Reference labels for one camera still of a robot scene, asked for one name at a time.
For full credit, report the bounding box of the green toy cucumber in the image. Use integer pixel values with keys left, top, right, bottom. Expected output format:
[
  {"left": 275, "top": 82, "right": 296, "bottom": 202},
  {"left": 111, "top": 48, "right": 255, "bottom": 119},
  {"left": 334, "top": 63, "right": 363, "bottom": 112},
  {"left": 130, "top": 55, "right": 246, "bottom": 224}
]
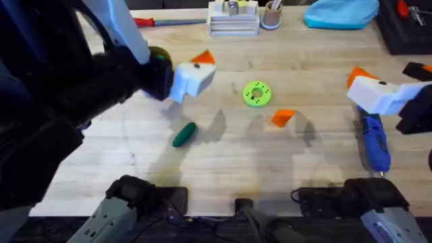
[{"left": 171, "top": 121, "right": 198, "bottom": 149}]

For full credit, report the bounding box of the orange ribbed wedge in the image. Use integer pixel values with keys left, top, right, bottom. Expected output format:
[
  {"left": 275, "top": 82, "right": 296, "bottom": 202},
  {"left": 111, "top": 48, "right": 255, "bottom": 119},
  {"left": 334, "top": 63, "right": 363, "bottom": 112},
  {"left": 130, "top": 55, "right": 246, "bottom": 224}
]
[{"left": 270, "top": 109, "right": 296, "bottom": 129}]

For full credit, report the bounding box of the black rail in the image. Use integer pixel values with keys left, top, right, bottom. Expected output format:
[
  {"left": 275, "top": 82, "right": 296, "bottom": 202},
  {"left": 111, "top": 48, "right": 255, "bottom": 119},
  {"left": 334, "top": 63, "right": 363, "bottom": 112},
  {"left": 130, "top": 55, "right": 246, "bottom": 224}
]
[{"left": 9, "top": 215, "right": 432, "bottom": 243}]

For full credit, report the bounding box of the red-handled tool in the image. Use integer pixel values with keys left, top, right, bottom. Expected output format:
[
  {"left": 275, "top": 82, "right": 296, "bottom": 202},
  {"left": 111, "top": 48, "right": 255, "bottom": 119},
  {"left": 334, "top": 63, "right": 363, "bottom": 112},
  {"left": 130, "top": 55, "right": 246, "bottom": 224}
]
[{"left": 132, "top": 17, "right": 207, "bottom": 29}]

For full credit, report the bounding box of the white box with blocks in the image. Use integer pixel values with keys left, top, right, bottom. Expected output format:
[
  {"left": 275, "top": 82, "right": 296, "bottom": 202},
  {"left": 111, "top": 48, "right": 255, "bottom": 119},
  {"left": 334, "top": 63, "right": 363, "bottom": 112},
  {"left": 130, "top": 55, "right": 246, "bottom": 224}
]
[{"left": 207, "top": 0, "right": 261, "bottom": 37}]

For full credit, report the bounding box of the light blue tub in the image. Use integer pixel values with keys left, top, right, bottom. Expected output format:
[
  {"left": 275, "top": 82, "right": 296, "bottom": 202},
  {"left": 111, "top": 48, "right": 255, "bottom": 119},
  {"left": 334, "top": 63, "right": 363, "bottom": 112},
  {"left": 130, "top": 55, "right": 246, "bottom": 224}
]
[{"left": 302, "top": 0, "right": 381, "bottom": 31}]

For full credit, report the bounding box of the black cable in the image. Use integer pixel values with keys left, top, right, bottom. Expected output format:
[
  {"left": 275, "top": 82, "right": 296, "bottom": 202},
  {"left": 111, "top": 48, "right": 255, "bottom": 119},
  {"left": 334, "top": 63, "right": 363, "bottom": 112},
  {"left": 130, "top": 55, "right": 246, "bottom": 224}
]
[{"left": 234, "top": 198, "right": 304, "bottom": 243}]

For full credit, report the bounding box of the green disc with holes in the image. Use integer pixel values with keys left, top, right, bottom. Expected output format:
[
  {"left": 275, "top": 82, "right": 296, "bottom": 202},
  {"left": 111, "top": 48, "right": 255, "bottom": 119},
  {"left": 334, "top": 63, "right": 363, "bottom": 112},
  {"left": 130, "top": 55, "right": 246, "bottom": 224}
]
[{"left": 242, "top": 80, "right": 273, "bottom": 109}]

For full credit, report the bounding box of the blue electric screwdriver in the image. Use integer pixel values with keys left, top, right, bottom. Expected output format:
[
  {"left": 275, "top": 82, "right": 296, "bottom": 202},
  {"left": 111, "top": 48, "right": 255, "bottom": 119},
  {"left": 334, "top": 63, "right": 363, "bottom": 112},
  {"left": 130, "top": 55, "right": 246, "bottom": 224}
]
[{"left": 355, "top": 105, "right": 392, "bottom": 178}]

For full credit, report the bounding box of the black tool case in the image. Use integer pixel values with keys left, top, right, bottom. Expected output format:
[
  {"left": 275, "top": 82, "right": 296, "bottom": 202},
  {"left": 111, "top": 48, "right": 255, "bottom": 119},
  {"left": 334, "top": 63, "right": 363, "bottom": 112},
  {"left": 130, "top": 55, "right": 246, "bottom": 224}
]
[{"left": 374, "top": 0, "right": 432, "bottom": 56}]

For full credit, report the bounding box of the brown cup with pens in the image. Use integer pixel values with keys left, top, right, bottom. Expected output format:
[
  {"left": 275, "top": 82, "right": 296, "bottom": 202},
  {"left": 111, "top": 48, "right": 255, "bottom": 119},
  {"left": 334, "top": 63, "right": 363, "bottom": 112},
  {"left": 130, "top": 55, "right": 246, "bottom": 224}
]
[{"left": 259, "top": 0, "right": 284, "bottom": 31}]

